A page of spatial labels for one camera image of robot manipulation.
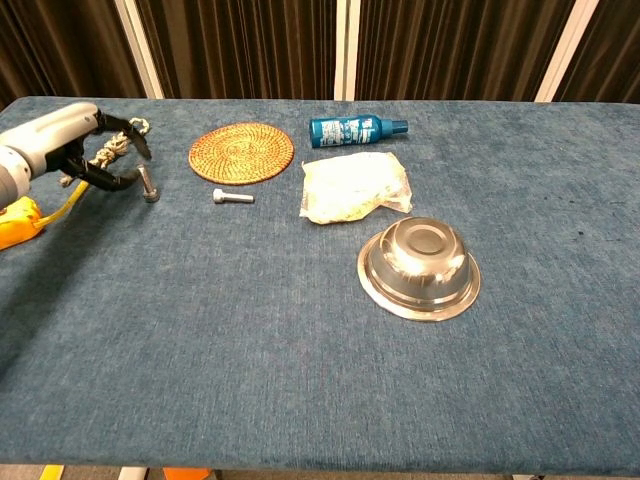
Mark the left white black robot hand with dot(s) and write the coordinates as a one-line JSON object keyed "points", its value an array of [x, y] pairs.
{"points": [[50, 132]]}

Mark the white bolt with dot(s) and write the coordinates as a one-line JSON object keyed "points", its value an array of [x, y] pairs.
{"points": [[232, 196], [149, 187]]}

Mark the dark pleated curtain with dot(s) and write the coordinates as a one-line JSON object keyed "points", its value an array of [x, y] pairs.
{"points": [[60, 45], [240, 45], [450, 45], [610, 50]]}

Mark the yellow tape measure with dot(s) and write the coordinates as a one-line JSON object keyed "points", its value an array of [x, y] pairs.
{"points": [[15, 225]]}

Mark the round woven rattan coaster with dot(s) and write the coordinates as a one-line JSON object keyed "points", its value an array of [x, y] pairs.
{"points": [[241, 152]]}

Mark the blue spray bottle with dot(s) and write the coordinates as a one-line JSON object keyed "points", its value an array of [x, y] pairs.
{"points": [[345, 131]]}

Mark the clear plastic bag white contents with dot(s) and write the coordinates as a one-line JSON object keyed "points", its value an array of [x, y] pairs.
{"points": [[352, 187]]}

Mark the blue table cloth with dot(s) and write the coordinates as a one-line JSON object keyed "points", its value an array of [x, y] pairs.
{"points": [[300, 350]]}

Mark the stainless steel bowl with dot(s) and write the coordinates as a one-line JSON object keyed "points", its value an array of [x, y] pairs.
{"points": [[417, 265]]}

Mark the white frame post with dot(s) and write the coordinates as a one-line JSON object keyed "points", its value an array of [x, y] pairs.
{"points": [[346, 50], [567, 50], [140, 50]]}

